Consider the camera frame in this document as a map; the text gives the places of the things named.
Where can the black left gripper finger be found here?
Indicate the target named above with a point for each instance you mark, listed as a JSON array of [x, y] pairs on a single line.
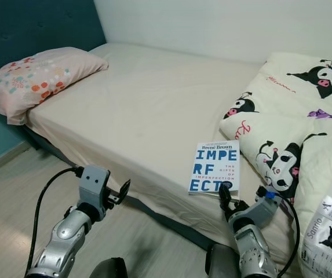
[[123, 188]]

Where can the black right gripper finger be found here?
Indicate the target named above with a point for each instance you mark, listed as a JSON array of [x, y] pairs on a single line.
[[226, 200]]

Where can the white book blue letters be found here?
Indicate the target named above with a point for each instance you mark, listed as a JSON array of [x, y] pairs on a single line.
[[215, 168]]

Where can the pink patterned pillow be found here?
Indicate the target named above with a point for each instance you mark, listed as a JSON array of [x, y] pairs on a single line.
[[41, 78]]

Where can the dark right robot leg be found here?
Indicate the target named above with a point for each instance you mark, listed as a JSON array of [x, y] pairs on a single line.
[[221, 263]]

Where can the dark robot leg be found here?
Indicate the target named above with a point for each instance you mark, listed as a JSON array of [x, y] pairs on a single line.
[[221, 263], [108, 269]]

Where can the dark left robot leg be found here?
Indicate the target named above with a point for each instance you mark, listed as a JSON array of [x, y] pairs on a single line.
[[108, 269]]

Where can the white printed blanket label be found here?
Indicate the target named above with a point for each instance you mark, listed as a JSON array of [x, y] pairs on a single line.
[[325, 243]]

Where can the cream sheeted mattress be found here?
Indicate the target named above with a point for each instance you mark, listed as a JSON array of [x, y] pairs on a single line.
[[148, 98]]

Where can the cream cartoon print blanket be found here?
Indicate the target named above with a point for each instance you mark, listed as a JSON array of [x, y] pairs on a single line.
[[287, 104]]

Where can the beige skirting board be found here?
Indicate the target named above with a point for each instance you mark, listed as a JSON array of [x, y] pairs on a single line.
[[0, 162]]

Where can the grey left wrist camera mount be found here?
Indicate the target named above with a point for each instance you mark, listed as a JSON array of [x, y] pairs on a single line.
[[93, 185]]

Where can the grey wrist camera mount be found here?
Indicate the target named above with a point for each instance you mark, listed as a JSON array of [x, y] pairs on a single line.
[[93, 185], [264, 209]]

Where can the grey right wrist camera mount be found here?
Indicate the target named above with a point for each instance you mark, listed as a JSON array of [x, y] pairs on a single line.
[[264, 209]]

